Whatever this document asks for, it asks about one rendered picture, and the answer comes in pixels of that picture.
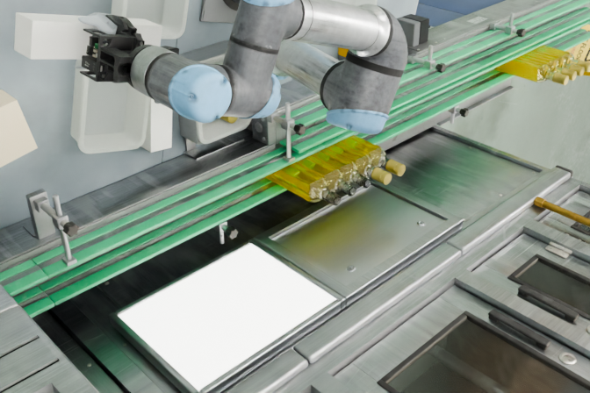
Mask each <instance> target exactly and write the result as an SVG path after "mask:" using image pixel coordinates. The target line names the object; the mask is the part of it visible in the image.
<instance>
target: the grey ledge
mask: <svg viewBox="0 0 590 393"><path fill-rule="evenodd" d="M510 83H511V78H510V79H508V80H506V81H504V82H502V83H500V84H498V85H496V86H494V87H492V88H490V89H488V90H486V91H484V92H482V93H480V94H478V95H477V96H475V97H473V98H471V99H469V100H467V101H465V102H463V103H461V104H459V107H458V108H460V109H463V108H466V109H468V110H469V111H472V110H473V109H475V108H477V107H479V106H480V105H482V104H485V103H487V102H489V101H491V100H493V99H494V98H496V97H497V96H500V95H502V94H504V93H506V92H508V91H510V90H511V89H513V88H514V87H512V86H510ZM450 116H451V113H450V112H448V111H445V112H443V113H441V114H439V115H437V116H435V117H433V118H431V119H429V120H427V121H425V122H423V123H421V124H419V125H417V126H415V127H413V128H411V129H409V130H407V131H405V132H403V133H401V134H399V135H397V136H395V137H393V138H391V139H389V140H387V141H385V142H383V143H381V144H379V145H378V146H381V147H382V148H383V149H384V150H385V151H386V150H387V149H389V148H391V147H393V146H396V145H398V144H399V143H401V142H403V141H405V140H407V139H410V138H412V137H413V136H415V135H417V134H419V133H421V132H423V131H425V130H427V129H428V128H430V127H432V126H434V125H440V126H442V125H445V124H447V123H449V122H450Z"/></svg>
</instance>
